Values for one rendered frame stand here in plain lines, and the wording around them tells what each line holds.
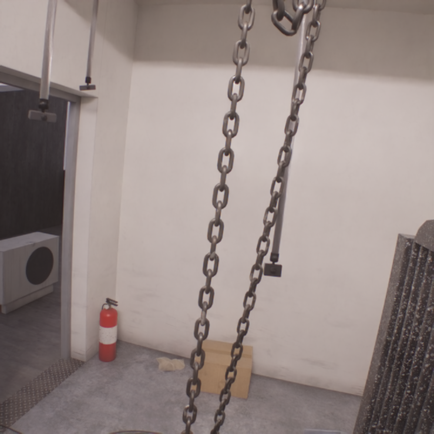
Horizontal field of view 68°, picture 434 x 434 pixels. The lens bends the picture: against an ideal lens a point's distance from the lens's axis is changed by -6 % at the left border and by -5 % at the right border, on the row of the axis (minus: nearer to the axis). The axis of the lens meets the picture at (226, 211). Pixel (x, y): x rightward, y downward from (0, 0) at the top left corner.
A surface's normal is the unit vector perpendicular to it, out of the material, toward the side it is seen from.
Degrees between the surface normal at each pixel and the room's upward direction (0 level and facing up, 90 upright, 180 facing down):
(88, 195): 90
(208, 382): 90
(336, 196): 90
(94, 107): 90
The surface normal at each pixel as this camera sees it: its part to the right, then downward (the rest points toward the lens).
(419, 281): -0.12, 0.13
